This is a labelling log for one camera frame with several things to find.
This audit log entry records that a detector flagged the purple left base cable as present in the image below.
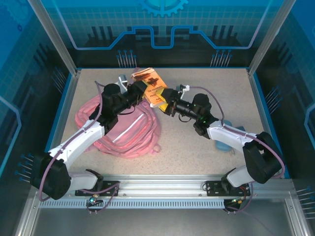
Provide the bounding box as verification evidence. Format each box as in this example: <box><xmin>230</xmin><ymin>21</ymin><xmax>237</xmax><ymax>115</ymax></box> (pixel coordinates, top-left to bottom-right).
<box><xmin>86</xmin><ymin>178</ymin><xmax>121</xmax><ymax>214</ymax></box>

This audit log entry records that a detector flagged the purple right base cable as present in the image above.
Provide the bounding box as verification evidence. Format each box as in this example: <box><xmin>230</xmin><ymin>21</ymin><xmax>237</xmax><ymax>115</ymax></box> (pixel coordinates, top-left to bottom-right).
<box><xmin>222</xmin><ymin>183</ymin><xmax>256</xmax><ymax>214</ymax></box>

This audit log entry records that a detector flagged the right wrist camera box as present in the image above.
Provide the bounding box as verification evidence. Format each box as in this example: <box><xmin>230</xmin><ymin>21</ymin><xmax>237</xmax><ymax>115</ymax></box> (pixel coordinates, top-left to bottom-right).
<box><xmin>176</xmin><ymin>84</ymin><xmax>190</xmax><ymax>95</ymax></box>

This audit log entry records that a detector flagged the aluminium frame post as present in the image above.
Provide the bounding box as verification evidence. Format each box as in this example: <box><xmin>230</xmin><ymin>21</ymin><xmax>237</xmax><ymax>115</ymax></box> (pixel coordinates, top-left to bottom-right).
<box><xmin>27</xmin><ymin>0</ymin><xmax>82</xmax><ymax>76</ymax></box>
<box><xmin>247</xmin><ymin>0</ymin><xmax>299</xmax><ymax>77</ymax></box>

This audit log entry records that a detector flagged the light blue pencil case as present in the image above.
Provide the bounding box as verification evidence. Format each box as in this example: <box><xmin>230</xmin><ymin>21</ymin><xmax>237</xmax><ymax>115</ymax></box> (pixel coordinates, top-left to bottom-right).
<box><xmin>215</xmin><ymin>119</ymin><xmax>247</xmax><ymax>155</ymax></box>

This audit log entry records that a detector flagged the aluminium mounting rail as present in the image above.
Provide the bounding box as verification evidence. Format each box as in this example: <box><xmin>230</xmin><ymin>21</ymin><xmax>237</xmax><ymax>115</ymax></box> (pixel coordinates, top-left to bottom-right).
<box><xmin>31</xmin><ymin>174</ymin><xmax>296</xmax><ymax>199</ymax></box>

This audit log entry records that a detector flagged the orange paperback book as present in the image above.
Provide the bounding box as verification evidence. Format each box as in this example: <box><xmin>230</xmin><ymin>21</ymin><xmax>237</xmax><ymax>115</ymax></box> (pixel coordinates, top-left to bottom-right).
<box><xmin>131</xmin><ymin>67</ymin><xmax>168</xmax><ymax>109</ymax></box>

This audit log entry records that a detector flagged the slotted grey cable duct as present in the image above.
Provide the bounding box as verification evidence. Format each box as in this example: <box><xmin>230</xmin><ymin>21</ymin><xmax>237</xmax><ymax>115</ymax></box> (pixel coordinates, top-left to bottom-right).
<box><xmin>38</xmin><ymin>199</ymin><xmax>226</xmax><ymax>209</ymax></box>

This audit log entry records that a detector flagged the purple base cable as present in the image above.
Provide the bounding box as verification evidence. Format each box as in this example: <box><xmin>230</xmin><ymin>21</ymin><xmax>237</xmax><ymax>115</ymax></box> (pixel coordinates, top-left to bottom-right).
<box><xmin>222</xmin><ymin>183</ymin><xmax>256</xmax><ymax>214</ymax></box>
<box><xmin>86</xmin><ymin>178</ymin><xmax>121</xmax><ymax>214</ymax></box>

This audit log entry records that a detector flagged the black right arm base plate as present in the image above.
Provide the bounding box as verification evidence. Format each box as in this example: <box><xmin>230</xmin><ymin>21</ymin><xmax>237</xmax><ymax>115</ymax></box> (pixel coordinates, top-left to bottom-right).
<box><xmin>205</xmin><ymin>180</ymin><xmax>252</xmax><ymax>197</ymax></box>

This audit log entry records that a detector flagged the metal tray panel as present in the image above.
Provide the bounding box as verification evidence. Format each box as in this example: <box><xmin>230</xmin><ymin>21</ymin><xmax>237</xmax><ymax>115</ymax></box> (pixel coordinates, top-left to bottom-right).
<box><xmin>14</xmin><ymin>191</ymin><xmax>311</xmax><ymax>236</ymax></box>

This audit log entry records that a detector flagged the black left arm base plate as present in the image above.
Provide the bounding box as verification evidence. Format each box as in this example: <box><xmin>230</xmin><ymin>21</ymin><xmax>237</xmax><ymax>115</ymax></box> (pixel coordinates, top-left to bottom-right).
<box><xmin>73</xmin><ymin>180</ymin><xmax>121</xmax><ymax>197</ymax></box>

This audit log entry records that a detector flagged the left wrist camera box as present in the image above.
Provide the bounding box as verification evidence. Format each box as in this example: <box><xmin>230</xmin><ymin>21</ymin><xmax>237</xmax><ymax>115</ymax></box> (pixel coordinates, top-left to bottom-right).
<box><xmin>117</xmin><ymin>75</ymin><xmax>129</xmax><ymax>92</ymax></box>

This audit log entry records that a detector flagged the pink school backpack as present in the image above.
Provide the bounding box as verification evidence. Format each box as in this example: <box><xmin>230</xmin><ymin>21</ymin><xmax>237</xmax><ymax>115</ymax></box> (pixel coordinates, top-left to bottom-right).
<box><xmin>74</xmin><ymin>68</ymin><xmax>162</xmax><ymax>158</ymax></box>

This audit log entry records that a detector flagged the small lit connector board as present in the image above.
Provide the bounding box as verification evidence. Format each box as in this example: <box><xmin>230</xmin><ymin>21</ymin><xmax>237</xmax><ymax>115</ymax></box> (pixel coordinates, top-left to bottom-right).
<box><xmin>88</xmin><ymin>194</ymin><xmax>103</xmax><ymax>206</ymax></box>
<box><xmin>230</xmin><ymin>196</ymin><xmax>247</xmax><ymax>205</ymax></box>

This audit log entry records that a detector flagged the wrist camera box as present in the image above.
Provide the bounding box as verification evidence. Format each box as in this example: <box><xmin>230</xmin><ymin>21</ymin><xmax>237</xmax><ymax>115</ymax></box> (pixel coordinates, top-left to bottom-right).
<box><xmin>176</xmin><ymin>84</ymin><xmax>190</xmax><ymax>95</ymax></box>
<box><xmin>117</xmin><ymin>75</ymin><xmax>129</xmax><ymax>92</ymax></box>

